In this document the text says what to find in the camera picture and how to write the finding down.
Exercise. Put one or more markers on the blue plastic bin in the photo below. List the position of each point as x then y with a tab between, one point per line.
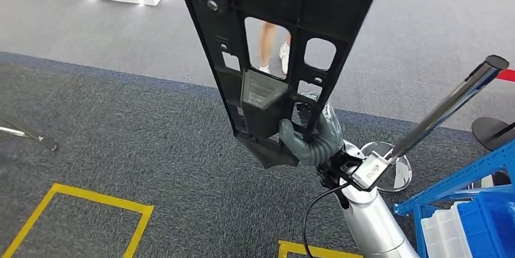
491	228

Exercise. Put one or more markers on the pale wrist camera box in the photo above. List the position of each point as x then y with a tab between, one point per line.
370	171

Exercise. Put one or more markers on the person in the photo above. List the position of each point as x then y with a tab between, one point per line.
265	47

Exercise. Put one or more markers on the chrome stanchion post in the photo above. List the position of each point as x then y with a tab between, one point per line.
44	141
442	109

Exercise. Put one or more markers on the blue metal shelf rack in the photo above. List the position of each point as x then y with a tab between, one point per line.
442	186

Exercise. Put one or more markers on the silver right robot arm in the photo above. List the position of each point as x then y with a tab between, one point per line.
374	228

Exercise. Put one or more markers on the black stanchion post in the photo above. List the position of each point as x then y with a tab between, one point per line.
489	131

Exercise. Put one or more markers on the white plastic bin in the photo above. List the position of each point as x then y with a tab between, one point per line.
442	236

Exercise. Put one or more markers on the red barrier belt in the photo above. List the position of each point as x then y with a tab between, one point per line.
507	75

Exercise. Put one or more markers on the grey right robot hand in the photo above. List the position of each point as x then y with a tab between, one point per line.
287	135

